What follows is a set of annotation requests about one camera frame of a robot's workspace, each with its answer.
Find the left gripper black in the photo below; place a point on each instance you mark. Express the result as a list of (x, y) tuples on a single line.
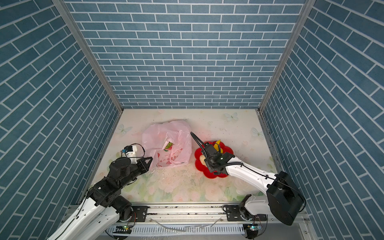
[(144, 166)]

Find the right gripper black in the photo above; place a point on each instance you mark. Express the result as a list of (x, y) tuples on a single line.
[(208, 164)]

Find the beige fake fruit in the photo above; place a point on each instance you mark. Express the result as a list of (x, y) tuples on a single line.
[(202, 159)]

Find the pink plastic bag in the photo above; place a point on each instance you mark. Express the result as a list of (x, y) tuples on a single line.
[(156, 137)]

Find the yellow fake banana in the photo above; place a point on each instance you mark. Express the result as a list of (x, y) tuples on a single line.
[(218, 145)]

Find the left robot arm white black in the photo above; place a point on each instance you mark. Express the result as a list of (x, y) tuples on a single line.
[(103, 204)]

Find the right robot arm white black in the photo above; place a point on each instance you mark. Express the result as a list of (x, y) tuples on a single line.
[(284, 197)]

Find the green red fake fruit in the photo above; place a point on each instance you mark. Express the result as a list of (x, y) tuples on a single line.
[(169, 146)]

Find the red flower-shaped plate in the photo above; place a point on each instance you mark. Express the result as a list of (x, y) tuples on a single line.
[(204, 169)]

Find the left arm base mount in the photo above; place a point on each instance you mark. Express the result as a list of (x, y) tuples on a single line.
[(135, 213)]

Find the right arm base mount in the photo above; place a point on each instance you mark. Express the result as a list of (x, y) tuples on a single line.
[(236, 213)]

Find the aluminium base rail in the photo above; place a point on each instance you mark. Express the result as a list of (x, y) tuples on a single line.
[(196, 220)]

